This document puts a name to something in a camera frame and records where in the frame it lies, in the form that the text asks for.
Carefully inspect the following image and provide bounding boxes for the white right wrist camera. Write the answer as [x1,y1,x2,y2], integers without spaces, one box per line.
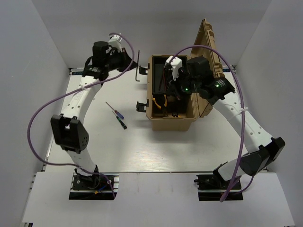
[164,56,183,81]

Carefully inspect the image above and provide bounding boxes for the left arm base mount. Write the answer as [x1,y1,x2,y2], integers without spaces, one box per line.
[69,173,119,201]

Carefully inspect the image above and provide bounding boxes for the blue handled screwdriver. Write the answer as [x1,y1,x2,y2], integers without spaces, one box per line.
[106,102,124,120]

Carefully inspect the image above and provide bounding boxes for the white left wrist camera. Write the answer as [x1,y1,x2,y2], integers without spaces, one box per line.
[108,35,122,52]

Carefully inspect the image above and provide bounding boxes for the black toolbox latch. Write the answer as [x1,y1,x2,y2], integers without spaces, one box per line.
[139,64,150,76]
[136,99,149,113]

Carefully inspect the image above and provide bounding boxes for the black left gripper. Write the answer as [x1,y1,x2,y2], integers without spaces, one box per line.
[105,47,139,72]

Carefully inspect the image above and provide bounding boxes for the yellow handled needle-nose pliers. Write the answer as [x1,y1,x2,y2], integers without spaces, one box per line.
[161,94,168,109]

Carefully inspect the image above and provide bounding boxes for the small dark hex key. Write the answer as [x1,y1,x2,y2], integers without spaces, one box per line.
[135,50,140,82]

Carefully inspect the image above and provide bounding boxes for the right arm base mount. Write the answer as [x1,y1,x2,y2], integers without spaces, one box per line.
[194,173,243,201]

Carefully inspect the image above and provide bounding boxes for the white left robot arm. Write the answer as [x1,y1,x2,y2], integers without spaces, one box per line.
[51,40,136,189]

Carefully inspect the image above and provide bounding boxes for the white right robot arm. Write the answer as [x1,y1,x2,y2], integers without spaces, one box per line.
[164,56,285,189]

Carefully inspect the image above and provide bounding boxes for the yellow handled small pliers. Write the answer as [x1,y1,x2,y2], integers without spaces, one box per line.
[153,98,164,110]

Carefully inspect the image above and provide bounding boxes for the black toolbox tray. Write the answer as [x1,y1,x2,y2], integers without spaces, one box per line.
[151,55,190,96]

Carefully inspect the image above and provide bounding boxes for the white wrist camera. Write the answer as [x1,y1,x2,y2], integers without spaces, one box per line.
[164,56,183,81]
[108,35,122,52]

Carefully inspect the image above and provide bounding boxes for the tan plastic toolbox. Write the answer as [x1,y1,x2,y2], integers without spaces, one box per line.
[146,19,225,131]

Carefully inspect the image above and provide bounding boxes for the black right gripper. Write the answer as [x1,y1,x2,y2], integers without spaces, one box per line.
[166,69,200,101]

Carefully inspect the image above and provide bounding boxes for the black front toolbox latch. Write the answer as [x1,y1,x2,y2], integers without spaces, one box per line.
[136,99,149,113]

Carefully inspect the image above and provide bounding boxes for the black rear toolbox latch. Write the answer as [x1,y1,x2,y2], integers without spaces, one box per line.
[139,64,150,76]

